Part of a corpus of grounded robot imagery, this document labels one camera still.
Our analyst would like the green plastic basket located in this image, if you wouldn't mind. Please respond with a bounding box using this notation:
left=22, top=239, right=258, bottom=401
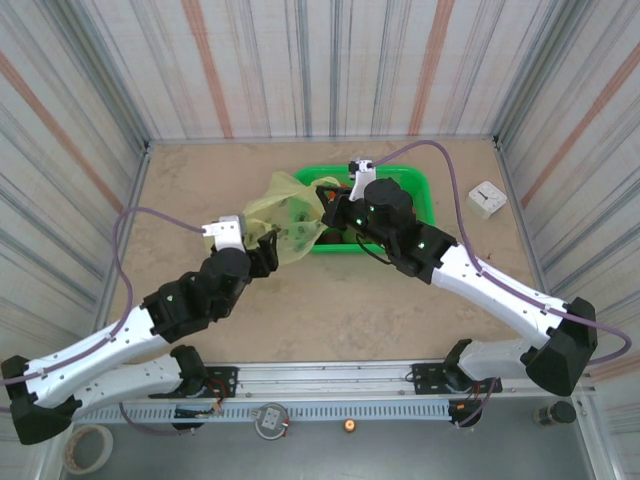
left=293, top=164, right=435, bottom=256

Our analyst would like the yellow printed plastic bag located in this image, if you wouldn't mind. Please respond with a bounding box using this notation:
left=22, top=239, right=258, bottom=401
left=204, top=171, right=346, bottom=265

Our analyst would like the white square clock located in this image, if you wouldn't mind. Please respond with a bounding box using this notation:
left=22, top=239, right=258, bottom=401
left=466, top=180, right=509, bottom=220

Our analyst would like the round white socket device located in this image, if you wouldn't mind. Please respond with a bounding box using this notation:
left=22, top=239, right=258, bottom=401
left=254, top=402, right=291, bottom=441

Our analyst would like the beige tape roll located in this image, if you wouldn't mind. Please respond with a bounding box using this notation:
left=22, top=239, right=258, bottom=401
left=63, top=424, right=114, bottom=474

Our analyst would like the dark lidded jar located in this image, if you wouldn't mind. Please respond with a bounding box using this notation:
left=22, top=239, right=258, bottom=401
left=532, top=400, right=577, bottom=430

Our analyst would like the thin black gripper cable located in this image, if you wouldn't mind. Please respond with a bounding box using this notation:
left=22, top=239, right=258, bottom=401
left=357, top=238, right=401, bottom=267

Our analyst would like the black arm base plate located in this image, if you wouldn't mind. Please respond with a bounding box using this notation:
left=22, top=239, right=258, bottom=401
left=410, top=363, right=451, bottom=396
left=204, top=366, right=239, bottom=399

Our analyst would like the aluminium mounting rail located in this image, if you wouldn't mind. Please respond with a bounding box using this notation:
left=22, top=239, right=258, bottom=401
left=112, top=362, right=596, bottom=400

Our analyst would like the grey slotted cable duct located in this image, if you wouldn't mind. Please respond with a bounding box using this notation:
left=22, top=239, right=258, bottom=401
left=74, top=402, right=469, bottom=425

